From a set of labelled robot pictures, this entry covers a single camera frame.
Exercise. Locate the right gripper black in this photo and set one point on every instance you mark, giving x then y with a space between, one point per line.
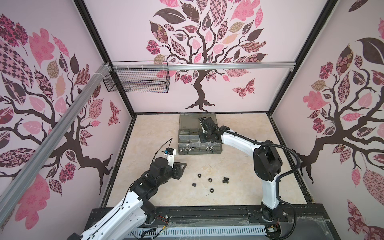
202 138

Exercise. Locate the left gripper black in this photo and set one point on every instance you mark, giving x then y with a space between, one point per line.
177 169

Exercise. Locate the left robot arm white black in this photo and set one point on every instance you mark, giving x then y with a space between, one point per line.
135 208

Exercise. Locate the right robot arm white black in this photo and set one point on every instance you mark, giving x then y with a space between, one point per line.
267 161

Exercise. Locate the black socket screw pair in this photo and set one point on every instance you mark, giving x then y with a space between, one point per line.
225 180

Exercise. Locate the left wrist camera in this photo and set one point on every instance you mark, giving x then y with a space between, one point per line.
170 153

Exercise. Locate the aluminium rail back wall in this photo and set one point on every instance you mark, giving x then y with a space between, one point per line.
220 66

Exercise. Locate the aluminium rail wall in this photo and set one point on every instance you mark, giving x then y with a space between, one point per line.
22 181
220 66

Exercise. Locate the white slotted cable duct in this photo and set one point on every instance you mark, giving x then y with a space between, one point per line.
180 232

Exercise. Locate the black wire mesh basket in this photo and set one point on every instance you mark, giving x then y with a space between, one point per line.
138 77

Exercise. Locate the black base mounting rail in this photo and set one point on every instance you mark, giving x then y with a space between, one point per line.
251 213

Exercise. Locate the aluminium rail left wall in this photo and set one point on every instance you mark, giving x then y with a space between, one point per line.
22 181

